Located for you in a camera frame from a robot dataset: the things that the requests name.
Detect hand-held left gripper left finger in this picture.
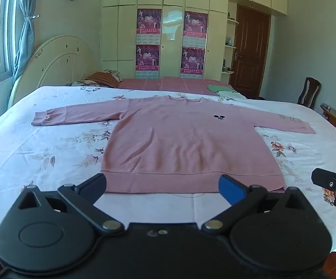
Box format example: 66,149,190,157
18,173,125,236

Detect cream round headboard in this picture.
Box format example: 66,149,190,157
8,34,96,109

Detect blue curtain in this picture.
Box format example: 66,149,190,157
12,0,40,80

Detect green folded cloth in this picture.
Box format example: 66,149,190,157
208,84,235,94

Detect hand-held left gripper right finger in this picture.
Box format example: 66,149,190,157
201,174,310,234

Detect dark floral pillow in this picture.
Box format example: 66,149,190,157
66,80,102,88

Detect white floral pillow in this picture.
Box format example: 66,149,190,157
102,69,124,80

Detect white folded cloth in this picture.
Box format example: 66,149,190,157
216,91,247,100

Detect pink sweater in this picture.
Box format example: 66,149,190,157
31,95,316,195

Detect cream wardrobe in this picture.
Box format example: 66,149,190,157
101,0,289,80

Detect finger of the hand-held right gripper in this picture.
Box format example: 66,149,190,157
311,168,336,207

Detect brown wooden door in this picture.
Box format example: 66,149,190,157
232,3,272,99

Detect purple wall poster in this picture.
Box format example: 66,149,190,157
180,46,206,79
137,8,163,45
183,11,209,47
135,44,160,79

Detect cream corner shelf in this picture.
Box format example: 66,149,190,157
221,0,240,76

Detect pink checked blanket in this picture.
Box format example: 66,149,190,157
117,76,245,98

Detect orange striped pillow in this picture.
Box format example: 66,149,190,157
86,71,124,88

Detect dark wooden chair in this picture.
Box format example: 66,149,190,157
297,77,322,110

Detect white floral bed sheet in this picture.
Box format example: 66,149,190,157
0,86,336,252

